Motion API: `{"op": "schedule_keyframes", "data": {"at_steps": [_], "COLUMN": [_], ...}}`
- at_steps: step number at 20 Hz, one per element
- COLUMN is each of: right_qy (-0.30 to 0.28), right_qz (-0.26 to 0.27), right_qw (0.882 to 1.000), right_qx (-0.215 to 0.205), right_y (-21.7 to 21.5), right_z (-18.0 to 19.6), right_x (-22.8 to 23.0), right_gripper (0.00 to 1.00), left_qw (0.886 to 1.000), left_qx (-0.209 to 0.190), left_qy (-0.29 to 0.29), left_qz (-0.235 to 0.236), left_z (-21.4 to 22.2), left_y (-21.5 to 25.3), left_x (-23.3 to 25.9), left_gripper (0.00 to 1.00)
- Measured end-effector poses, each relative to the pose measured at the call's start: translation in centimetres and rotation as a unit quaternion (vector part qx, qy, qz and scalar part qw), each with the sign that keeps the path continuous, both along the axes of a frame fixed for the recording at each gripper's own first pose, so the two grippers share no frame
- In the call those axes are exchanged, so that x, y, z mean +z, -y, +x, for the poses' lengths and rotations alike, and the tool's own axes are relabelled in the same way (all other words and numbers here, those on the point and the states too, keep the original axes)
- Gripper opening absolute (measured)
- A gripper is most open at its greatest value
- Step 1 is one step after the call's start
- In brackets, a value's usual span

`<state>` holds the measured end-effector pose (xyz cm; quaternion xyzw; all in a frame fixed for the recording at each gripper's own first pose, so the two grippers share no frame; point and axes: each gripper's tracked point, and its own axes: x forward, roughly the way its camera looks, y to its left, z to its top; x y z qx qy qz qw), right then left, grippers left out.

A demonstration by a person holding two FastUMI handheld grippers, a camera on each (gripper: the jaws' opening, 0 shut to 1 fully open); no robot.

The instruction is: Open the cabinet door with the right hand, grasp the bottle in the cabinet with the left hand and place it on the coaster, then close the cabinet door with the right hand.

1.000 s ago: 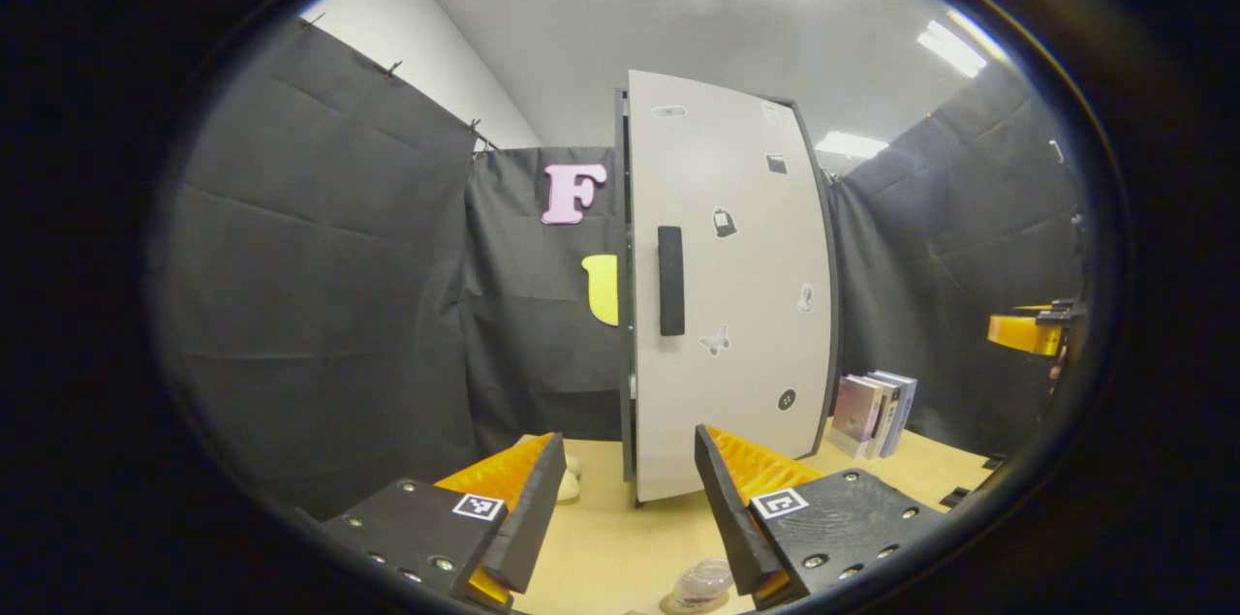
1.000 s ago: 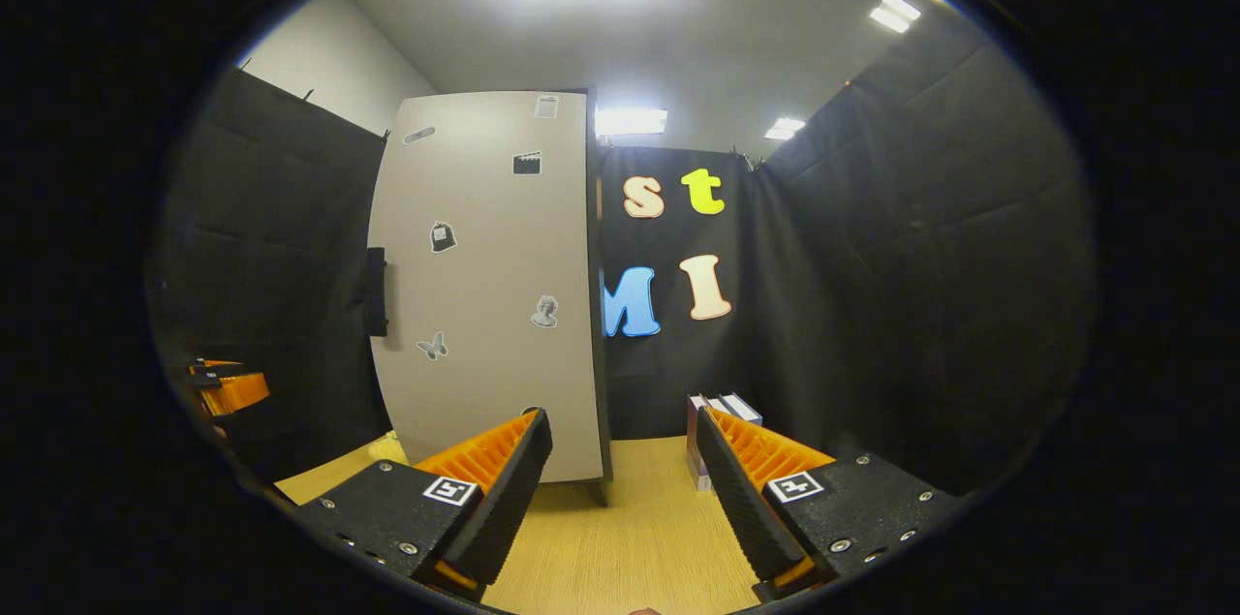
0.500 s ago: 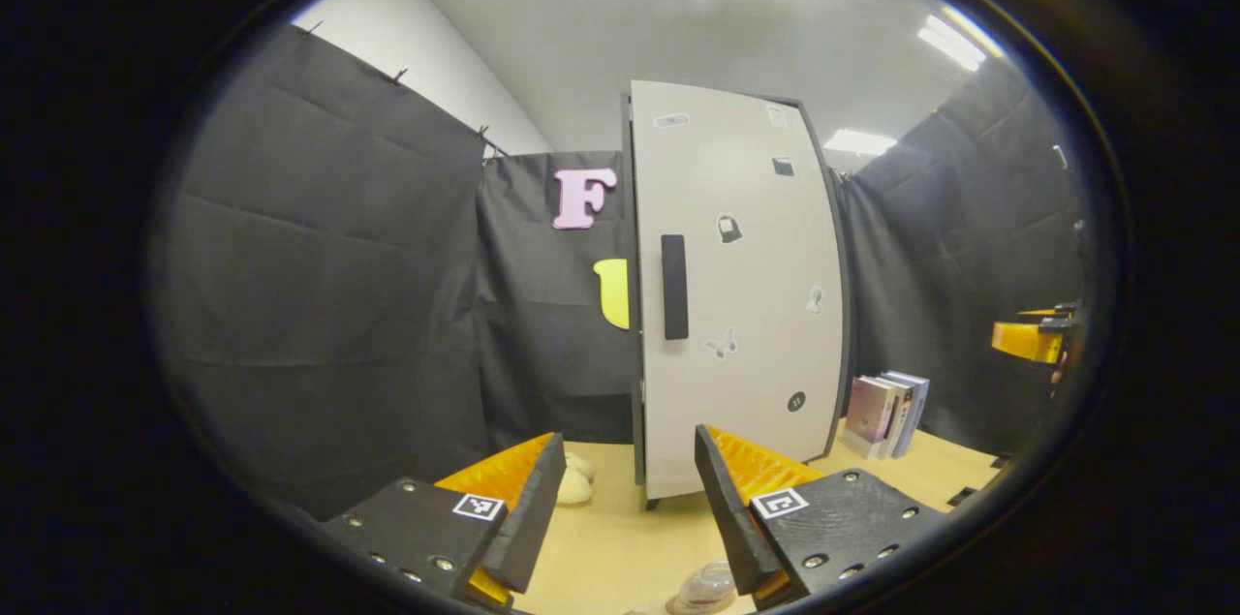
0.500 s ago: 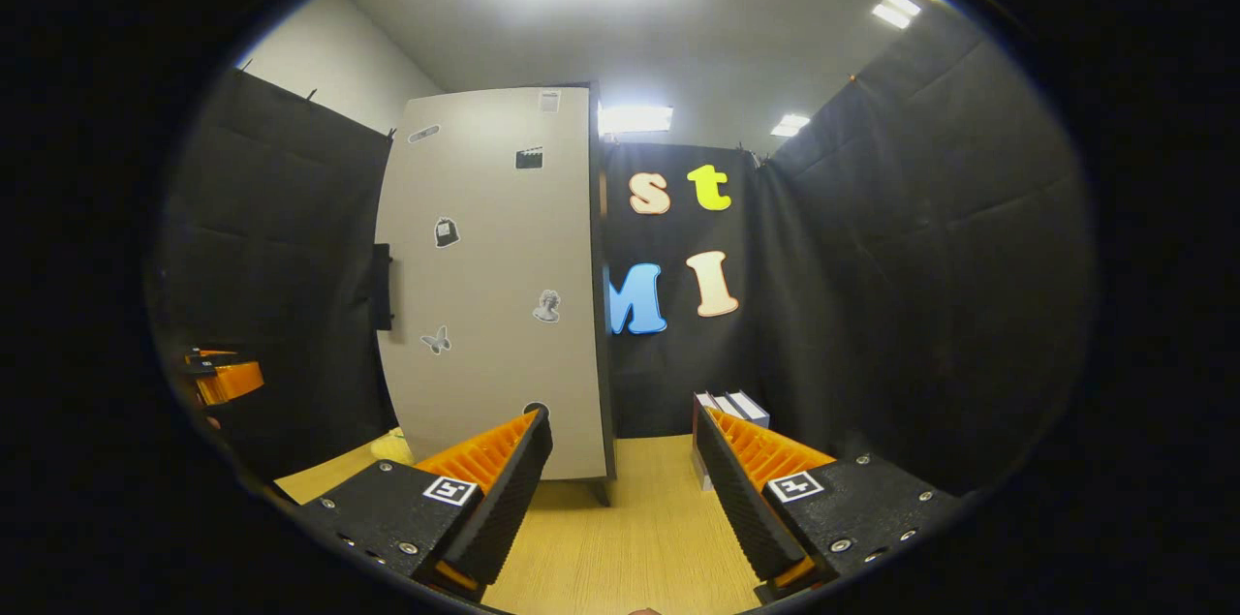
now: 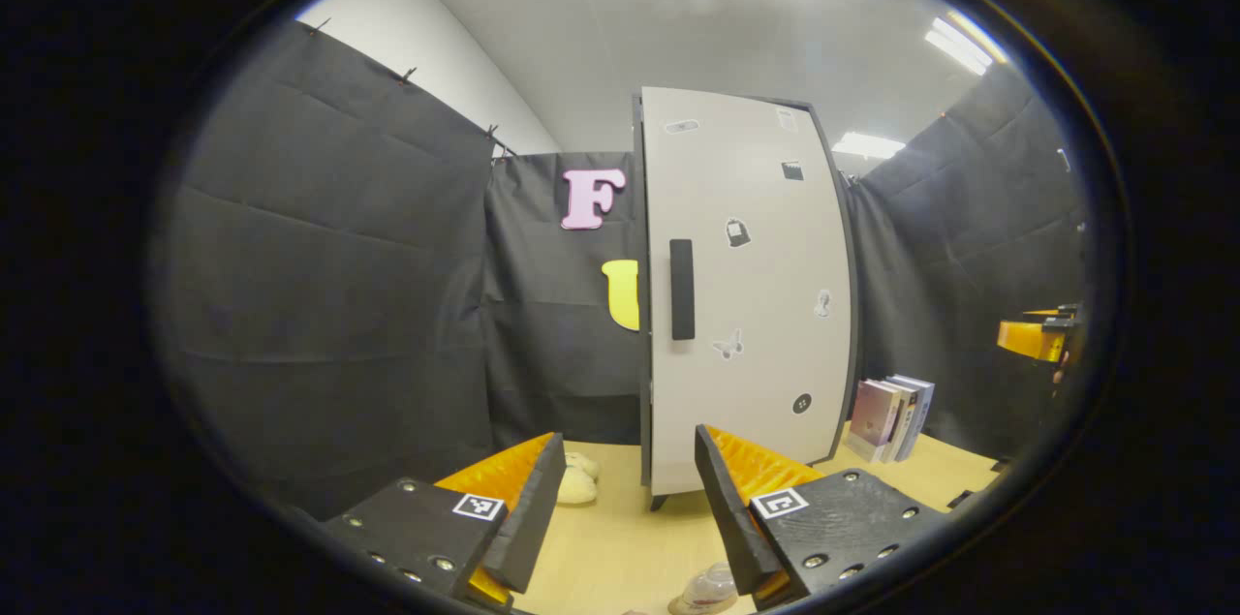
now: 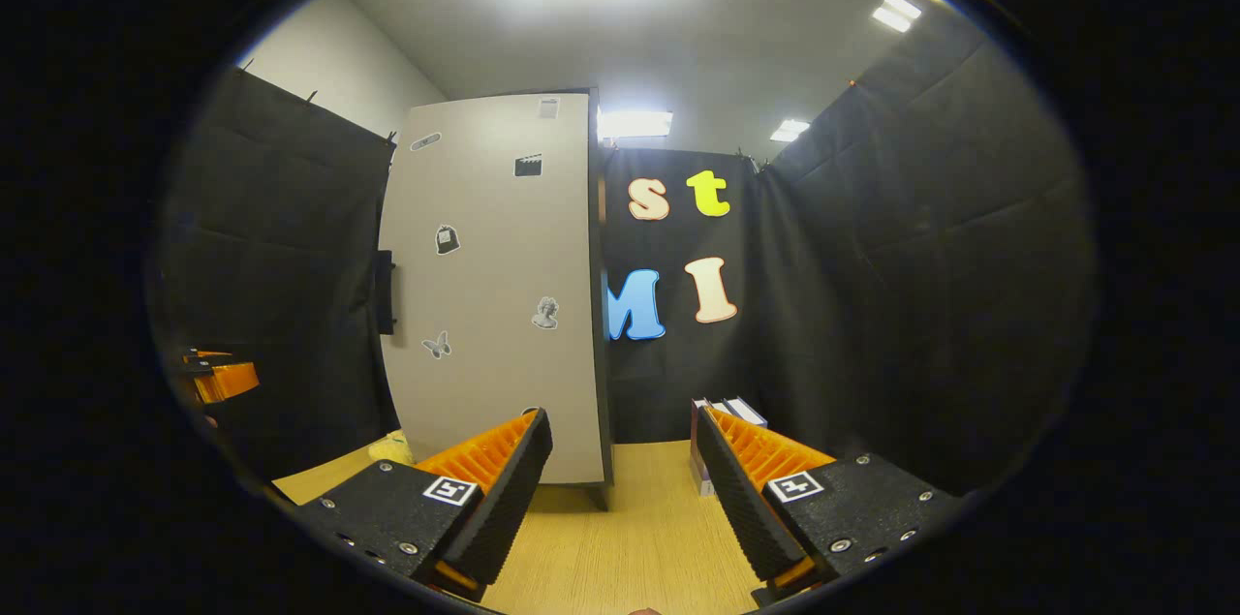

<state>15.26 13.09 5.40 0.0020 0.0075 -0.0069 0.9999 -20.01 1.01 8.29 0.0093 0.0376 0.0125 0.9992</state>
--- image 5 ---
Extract white spine book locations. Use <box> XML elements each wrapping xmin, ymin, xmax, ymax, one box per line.
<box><xmin>877</xmin><ymin>378</ymin><xmax>919</xmax><ymax>463</ymax></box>

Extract pink cover book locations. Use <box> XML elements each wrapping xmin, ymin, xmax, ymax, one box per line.
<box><xmin>845</xmin><ymin>380</ymin><xmax>902</xmax><ymax>463</ymax></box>

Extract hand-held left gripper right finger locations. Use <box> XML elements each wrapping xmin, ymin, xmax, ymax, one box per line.
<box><xmin>694</xmin><ymin>423</ymin><xmax>946</xmax><ymax>611</ymax></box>

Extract black door handle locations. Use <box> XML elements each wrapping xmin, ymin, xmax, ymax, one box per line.
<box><xmin>669</xmin><ymin>238</ymin><xmax>697</xmax><ymax>342</ymax></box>

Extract clear bottle with cherry label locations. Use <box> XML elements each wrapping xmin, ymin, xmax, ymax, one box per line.
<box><xmin>676</xmin><ymin>562</ymin><xmax>740</xmax><ymax>615</ymax></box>

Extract ceiling light panel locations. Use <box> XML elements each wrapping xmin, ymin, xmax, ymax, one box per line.
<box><xmin>831</xmin><ymin>132</ymin><xmax>907</xmax><ymax>161</ymax></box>
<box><xmin>923</xmin><ymin>10</ymin><xmax>1008</xmax><ymax>77</ymax></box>

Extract grey cabinet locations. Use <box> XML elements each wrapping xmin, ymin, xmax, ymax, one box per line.
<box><xmin>632</xmin><ymin>87</ymin><xmax>863</xmax><ymax>511</ymax></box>

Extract black backdrop cloth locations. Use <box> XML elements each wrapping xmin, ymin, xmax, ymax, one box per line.
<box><xmin>150</xmin><ymin>19</ymin><xmax>1091</xmax><ymax>519</ymax></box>

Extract beige cabinet door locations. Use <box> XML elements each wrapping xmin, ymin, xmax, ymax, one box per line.
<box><xmin>639</xmin><ymin>87</ymin><xmax>853</xmax><ymax>498</ymax></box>

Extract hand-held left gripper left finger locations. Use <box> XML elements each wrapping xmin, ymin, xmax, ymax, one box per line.
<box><xmin>325</xmin><ymin>431</ymin><xmax>568</xmax><ymax>611</ymax></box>

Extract grey blue book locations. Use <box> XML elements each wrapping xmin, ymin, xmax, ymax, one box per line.
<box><xmin>886</xmin><ymin>374</ymin><xmax>937</xmax><ymax>463</ymax></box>

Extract yellow plush toy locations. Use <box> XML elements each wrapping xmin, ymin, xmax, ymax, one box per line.
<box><xmin>555</xmin><ymin>450</ymin><xmax>602</xmax><ymax>506</ymax></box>

